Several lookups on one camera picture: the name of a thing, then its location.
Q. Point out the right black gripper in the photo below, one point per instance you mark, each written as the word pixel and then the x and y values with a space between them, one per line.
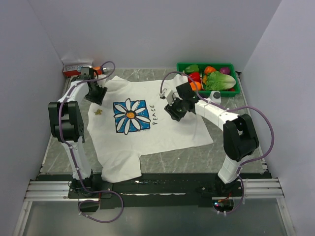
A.
pixel 171 109

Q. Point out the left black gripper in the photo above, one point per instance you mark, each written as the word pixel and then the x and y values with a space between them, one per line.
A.
pixel 99 99

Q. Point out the white t-shirt flower print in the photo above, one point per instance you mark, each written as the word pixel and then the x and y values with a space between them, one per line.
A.
pixel 132 122

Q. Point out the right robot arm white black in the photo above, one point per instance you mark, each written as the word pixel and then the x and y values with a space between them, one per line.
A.
pixel 239 136

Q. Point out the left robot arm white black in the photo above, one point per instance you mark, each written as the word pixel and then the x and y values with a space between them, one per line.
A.
pixel 67 126

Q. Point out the orange cylinder tool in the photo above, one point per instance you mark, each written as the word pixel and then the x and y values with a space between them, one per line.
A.
pixel 100 69

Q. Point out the toy orange slice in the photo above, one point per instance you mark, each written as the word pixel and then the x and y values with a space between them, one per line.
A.
pixel 196 86

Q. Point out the red white cardboard box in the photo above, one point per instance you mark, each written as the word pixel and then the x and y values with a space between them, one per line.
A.
pixel 74 70

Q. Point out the toy red pepper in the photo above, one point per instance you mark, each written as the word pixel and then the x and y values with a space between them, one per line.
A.
pixel 195 76

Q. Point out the green plastic bin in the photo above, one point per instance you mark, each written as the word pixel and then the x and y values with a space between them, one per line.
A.
pixel 226 93

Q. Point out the toy green pepper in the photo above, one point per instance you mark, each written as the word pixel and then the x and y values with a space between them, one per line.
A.
pixel 191 69

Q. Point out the toy lettuce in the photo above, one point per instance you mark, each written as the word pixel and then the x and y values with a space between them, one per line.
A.
pixel 217 81

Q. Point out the toy orange pepper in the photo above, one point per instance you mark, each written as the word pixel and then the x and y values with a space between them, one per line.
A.
pixel 209 70

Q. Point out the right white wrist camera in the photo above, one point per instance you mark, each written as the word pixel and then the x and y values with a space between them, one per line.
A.
pixel 167 94

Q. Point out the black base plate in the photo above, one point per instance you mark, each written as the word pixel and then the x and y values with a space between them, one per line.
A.
pixel 156 190

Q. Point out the aluminium rail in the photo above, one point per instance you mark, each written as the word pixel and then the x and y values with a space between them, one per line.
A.
pixel 38 191

